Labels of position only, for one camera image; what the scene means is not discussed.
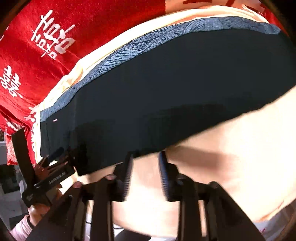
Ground black pants with blue trim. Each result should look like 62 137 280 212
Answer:
40 16 295 175

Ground red wedding sofa cover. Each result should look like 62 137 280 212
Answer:
1 1 282 163

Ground cream seat cushion cover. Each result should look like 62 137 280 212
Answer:
33 9 295 237

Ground person left hand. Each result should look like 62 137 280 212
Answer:
28 162 62 226

